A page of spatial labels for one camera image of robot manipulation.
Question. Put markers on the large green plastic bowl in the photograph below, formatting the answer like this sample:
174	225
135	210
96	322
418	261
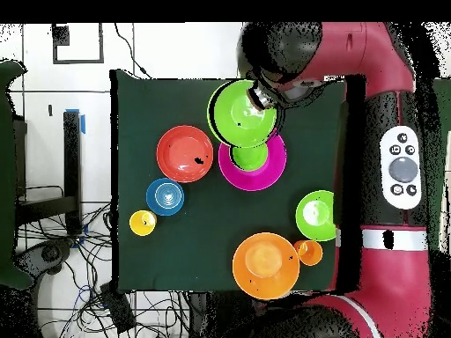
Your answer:
239	123
313	225

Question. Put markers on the small green plastic bowl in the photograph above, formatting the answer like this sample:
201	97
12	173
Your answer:
250	158

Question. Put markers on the pink plastic bowl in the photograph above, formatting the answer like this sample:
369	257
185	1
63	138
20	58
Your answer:
260	179

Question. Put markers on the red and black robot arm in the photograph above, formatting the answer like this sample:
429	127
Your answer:
387	288

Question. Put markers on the red plastic bowl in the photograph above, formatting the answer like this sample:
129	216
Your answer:
179	148

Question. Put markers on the dark green table cloth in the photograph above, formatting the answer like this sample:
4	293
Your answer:
158	102

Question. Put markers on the blue plastic bowl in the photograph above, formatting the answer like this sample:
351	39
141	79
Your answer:
155	197

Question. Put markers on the orange plastic cup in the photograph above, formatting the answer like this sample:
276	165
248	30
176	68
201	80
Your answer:
310	253

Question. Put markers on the yellow plastic cup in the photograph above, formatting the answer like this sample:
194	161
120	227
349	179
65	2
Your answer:
141	225

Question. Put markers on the large orange plastic bowl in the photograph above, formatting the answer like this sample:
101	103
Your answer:
264	267

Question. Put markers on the black metal stand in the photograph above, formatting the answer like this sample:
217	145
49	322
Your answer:
72	169

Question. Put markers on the green cloth side table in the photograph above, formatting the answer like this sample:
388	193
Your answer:
444	141
7	176

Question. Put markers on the black chair base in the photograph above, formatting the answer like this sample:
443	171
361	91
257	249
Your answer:
45	253

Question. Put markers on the black square floor frame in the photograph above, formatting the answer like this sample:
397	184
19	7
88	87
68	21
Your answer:
60	35

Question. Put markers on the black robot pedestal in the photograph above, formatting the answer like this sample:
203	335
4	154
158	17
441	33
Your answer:
225	313

